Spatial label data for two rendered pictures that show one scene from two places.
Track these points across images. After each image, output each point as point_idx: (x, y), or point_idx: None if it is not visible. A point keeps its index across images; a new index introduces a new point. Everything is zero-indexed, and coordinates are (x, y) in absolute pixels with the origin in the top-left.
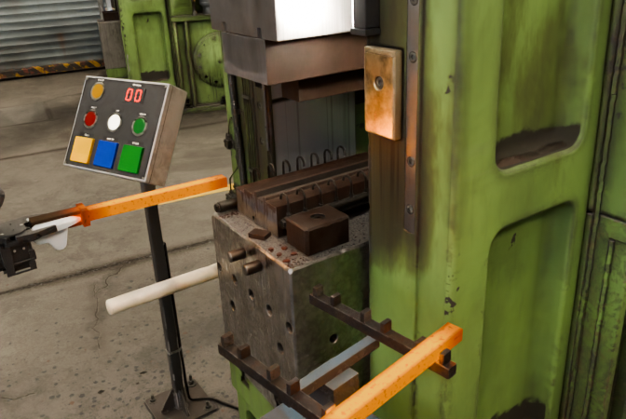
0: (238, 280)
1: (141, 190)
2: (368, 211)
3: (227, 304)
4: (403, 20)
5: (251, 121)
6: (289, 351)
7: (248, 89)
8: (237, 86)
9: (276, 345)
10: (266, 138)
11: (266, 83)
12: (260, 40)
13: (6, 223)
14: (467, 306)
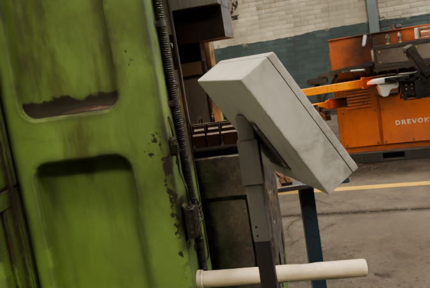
0: (270, 185)
1: (267, 217)
2: None
3: (273, 225)
4: None
5: (180, 105)
6: (276, 189)
7: (175, 74)
8: (166, 77)
9: (276, 198)
10: (188, 112)
11: (233, 36)
12: (229, 10)
13: (409, 73)
14: None
